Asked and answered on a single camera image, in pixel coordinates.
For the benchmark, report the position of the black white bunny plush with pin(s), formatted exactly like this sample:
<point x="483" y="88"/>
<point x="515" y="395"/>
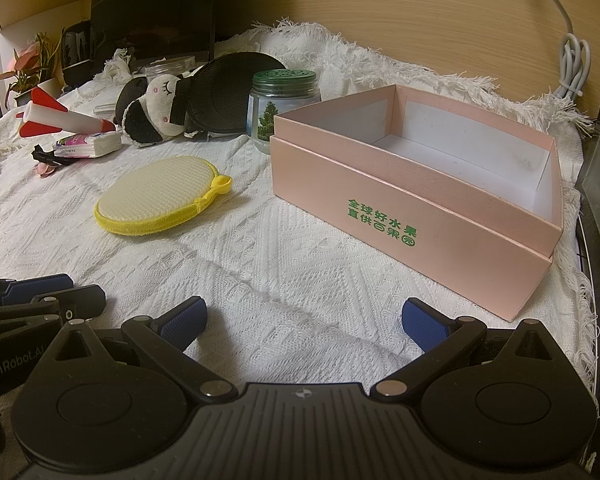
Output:
<point x="143" y="109"/>

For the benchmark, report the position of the potted plant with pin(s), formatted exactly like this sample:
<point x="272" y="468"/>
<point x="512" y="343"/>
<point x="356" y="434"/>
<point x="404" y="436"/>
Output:
<point x="36" y="65"/>

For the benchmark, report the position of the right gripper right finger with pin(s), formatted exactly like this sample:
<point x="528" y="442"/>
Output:
<point x="446" y="344"/>

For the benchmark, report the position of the green lid glass jar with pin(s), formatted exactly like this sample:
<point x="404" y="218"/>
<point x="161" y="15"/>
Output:
<point x="274" y="92"/>

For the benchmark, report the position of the clear candle jar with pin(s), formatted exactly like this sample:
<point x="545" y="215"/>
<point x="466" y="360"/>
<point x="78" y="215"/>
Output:
<point x="173" y="66"/>

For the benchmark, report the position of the black monitor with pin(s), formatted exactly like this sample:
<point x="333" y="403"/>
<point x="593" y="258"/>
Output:
<point x="151" y="29"/>

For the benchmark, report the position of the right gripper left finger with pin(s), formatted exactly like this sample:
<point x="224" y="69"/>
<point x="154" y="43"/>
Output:
<point x="160" y="344"/>

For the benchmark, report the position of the red white rocket toy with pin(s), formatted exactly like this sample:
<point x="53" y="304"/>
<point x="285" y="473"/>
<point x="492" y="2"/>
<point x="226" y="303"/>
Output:
<point x="44" y="114"/>

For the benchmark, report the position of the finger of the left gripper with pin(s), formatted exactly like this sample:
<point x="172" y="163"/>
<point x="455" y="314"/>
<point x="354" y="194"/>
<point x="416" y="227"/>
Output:
<point x="78" y="302"/>
<point x="21" y="292"/>

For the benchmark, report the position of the pink tissue packet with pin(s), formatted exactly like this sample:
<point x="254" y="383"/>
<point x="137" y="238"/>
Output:
<point x="88" y="145"/>

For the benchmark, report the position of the yellow round sponge pad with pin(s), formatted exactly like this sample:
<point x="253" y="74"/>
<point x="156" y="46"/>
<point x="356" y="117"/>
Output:
<point x="159" y="196"/>

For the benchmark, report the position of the white woven tablecloth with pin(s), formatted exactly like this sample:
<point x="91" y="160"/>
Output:
<point x="291" y="298"/>

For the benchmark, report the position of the pink flower hair clip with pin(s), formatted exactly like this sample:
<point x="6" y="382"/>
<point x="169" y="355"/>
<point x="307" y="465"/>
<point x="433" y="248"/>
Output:
<point x="47" y="162"/>

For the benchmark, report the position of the pink cardboard box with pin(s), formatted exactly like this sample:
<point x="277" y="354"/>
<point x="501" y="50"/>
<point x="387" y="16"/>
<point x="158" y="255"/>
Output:
<point x="465" y="196"/>

